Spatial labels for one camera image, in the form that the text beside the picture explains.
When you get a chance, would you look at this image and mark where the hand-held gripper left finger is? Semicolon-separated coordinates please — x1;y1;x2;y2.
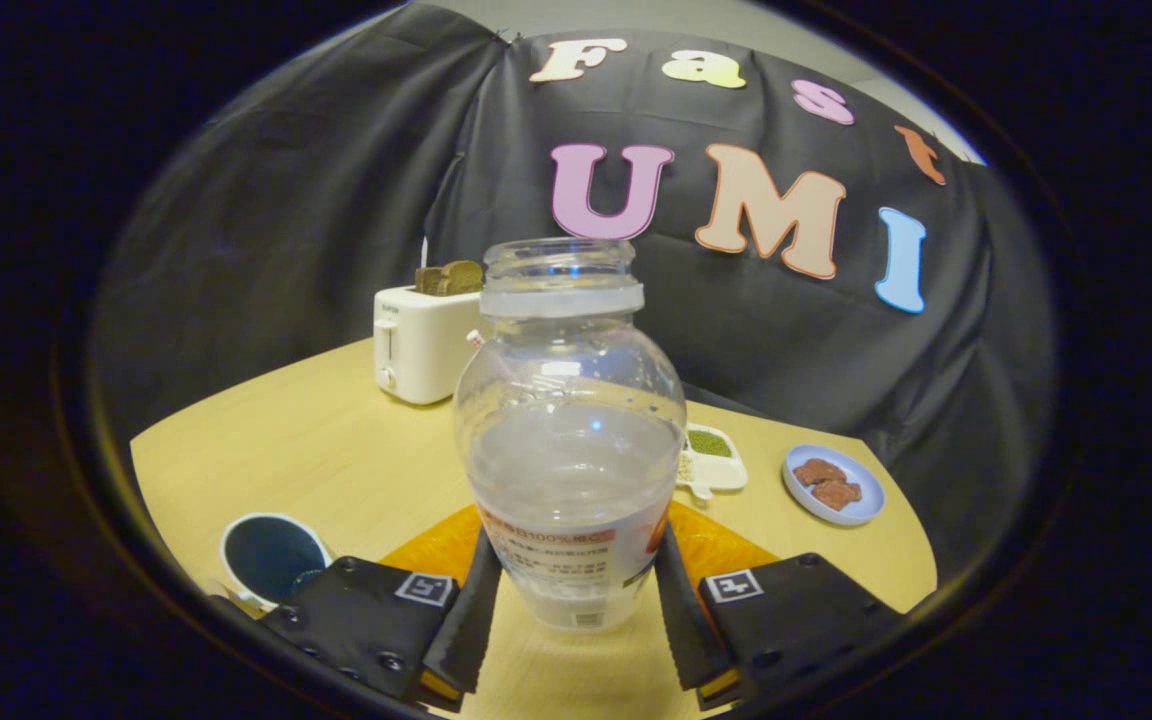
261;505;504;713

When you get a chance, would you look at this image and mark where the wooden table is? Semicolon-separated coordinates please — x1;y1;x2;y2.
129;338;939;720

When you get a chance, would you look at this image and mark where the clear plastic juice bottle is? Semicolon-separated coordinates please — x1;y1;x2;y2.
453;237;687;631

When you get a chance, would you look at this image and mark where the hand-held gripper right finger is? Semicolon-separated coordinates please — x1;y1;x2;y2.
653;503;905;711

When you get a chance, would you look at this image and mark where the brown bread slice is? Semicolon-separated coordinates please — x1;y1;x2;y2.
415;260;485;297

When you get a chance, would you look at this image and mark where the white divided snack dish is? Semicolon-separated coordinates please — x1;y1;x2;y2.
676;423;749;501

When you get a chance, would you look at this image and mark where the clear juice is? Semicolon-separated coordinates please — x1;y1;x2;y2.
466;400;685;629

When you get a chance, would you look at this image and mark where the pale green cup wooden handle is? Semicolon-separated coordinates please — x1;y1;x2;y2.
219;513;335;612

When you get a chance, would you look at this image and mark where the white toaster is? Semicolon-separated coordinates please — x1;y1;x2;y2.
373;285;487;406

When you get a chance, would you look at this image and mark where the blue plate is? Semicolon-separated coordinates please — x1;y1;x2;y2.
783;444;885;527

